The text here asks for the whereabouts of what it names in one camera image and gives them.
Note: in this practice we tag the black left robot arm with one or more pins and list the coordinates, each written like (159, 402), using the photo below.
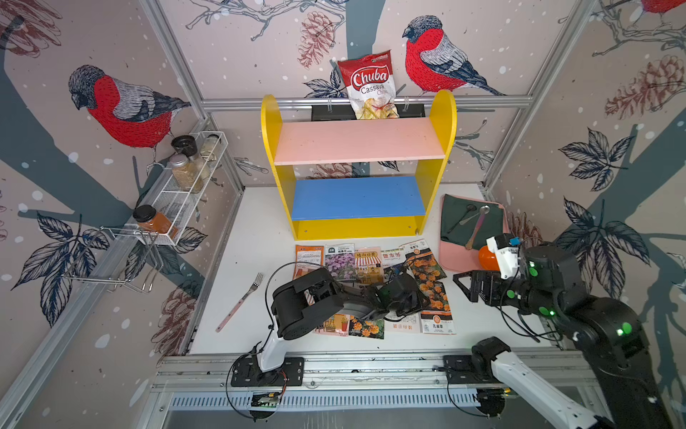
(304, 304)

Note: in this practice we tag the pale spice jar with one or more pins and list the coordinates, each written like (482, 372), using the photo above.
(210, 147)

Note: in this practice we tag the yellow shelf unit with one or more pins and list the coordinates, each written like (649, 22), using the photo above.
(377, 206)

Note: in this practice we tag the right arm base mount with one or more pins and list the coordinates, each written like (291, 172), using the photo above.
(476, 367)

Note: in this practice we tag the white orange seed bag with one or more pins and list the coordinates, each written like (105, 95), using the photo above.
(308, 259)

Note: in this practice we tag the orange marigold seed bag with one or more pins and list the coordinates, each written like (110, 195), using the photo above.
(420, 260)

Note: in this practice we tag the black wall holder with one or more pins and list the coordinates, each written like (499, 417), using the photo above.
(323, 113)

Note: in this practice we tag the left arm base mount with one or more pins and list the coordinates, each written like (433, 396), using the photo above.
(246, 372)

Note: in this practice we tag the red Chuba chips bag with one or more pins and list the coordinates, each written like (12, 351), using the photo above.
(370, 86)

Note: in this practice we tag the white text seed bag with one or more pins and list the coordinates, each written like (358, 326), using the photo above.
(408, 325)

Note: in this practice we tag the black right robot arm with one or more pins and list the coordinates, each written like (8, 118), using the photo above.
(548, 283)

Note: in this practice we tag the dark marigold seed bag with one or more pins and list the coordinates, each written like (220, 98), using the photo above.
(367, 329)

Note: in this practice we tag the orange bowl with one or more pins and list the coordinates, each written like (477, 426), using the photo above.
(488, 260)

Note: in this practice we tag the white wire spice rack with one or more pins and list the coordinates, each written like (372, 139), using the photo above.
(180, 207)

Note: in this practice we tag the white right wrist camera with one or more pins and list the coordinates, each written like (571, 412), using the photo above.
(506, 249)

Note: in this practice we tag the purple flower seed bag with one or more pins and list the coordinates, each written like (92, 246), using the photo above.
(340, 262)

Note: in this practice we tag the black lid spice jar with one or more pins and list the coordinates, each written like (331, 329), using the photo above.
(185, 145)

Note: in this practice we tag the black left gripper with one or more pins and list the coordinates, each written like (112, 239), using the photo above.
(419, 298)

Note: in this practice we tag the pink handled spoon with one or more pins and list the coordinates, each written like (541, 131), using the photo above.
(483, 213)

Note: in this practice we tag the dark metal spoon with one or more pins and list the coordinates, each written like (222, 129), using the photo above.
(469, 208)

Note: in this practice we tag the striped shop seed bag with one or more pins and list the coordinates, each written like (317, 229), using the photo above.
(368, 264)

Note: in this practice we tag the silver fork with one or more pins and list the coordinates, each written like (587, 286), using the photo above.
(253, 287)

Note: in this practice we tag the orange spice jar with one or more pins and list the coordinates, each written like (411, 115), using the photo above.
(149, 219)

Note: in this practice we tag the dark green cloth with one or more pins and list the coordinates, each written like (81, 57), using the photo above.
(453, 208)

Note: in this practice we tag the metal wire hook rack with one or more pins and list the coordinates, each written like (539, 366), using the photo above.
(126, 257)

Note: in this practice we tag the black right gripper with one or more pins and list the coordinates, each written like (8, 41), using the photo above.
(490, 277)

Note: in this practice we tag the blue flower seed bag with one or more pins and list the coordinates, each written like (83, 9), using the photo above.
(394, 263)

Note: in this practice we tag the pink tray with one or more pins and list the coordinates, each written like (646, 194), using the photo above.
(457, 258)

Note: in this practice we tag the silver lid spice jar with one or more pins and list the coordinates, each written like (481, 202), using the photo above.
(186, 174)

